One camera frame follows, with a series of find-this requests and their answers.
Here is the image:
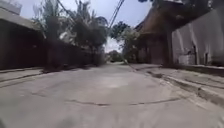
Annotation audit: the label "dark fence wall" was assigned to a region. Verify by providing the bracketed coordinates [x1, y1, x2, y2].
[0, 18, 107, 72]

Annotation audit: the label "concrete side strip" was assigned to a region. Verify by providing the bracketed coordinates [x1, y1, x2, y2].
[128, 63, 224, 108]
[0, 66, 45, 88]

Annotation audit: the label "overhead wires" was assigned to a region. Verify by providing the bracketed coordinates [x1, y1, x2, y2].
[56, 0, 126, 32]

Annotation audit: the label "grey concrete road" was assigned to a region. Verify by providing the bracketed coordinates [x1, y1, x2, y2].
[0, 62, 224, 128]

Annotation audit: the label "green trees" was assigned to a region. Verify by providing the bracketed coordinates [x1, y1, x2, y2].
[109, 21, 141, 64]

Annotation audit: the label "pale stained wall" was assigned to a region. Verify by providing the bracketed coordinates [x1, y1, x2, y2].
[171, 9, 224, 68]

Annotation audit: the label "row of palm trees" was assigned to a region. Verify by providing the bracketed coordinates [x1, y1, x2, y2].
[32, 0, 110, 52]

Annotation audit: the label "brown building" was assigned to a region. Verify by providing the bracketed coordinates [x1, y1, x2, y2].
[134, 0, 214, 66]

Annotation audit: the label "building with pale roof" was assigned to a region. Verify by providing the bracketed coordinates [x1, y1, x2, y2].
[0, 0, 44, 32]

